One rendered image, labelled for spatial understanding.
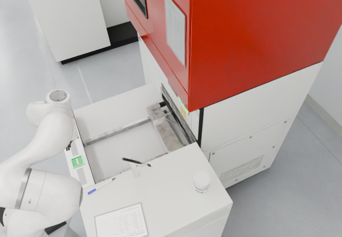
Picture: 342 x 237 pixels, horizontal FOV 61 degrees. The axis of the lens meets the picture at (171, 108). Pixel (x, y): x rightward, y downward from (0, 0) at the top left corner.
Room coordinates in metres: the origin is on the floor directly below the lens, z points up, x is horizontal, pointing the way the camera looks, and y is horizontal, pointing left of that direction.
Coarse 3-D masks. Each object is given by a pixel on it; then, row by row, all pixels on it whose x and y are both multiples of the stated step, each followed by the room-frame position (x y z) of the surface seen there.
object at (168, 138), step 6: (150, 114) 1.02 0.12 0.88; (162, 120) 0.98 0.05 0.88; (156, 126) 0.94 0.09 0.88; (162, 126) 0.93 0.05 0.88; (168, 126) 0.93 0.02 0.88; (162, 132) 0.89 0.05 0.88; (168, 132) 0.89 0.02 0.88; (162, 138) 0.85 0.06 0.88; (168, 138) 0.85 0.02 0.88; (174, 138) 0.85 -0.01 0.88; (168, 144) 0.81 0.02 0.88; (174, 144) 0.81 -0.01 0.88; (180, 144) 0.81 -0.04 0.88
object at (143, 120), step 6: (138, 120) 1.01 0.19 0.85; (144, 120) 1.01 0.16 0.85; (150, 120) 1.02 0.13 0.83; (126, 126) 0.97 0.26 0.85; (132, 126) 0.98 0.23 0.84; (108, 132) 0.93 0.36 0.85; (114, 132) 0.93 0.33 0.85; (120, 132) 0.95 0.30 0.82; (90, 138) 0.90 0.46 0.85; (96, 138) 0.90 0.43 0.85; (102, 138) 0.91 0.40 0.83
